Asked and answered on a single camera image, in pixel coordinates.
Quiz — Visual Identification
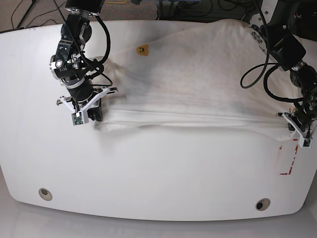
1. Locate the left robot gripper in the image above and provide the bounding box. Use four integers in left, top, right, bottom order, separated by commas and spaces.
276, 99, 317, 137

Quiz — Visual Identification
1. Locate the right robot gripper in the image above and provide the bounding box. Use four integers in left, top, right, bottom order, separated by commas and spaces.
56, 81, 118, 121

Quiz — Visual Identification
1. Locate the white printed t-shirt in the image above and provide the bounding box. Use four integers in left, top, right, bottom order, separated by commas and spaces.
95, 20, 294, 141

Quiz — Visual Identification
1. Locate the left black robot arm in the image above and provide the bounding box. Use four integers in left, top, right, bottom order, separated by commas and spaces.
250, 0, 317, 144

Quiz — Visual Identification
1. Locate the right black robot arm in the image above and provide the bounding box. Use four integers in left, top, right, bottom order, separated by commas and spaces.
50, 0, 117, 125

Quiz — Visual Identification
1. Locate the red tape rectangle marking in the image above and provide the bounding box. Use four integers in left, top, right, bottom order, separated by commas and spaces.
277, 139, 299, 176

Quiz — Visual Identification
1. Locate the right table grommet hole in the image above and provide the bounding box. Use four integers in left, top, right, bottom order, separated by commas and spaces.
256, 198, 270, 211

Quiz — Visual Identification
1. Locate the table grommet hole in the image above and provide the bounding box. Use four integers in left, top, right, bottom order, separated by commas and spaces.
39, 188, 53, 201
256, 198, 270, 211

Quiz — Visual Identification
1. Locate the left table grommet hole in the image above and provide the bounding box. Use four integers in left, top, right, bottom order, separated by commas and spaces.
39, 188, 53, 201

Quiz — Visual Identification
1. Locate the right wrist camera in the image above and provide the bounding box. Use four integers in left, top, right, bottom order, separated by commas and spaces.
71, 111, 89, 125

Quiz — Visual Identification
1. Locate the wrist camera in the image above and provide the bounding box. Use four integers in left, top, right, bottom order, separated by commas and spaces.
71, 111, 89, 125
298, 135, 313, 148

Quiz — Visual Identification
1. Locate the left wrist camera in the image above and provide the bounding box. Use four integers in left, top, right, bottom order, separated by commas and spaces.
298, 135, 313, 148

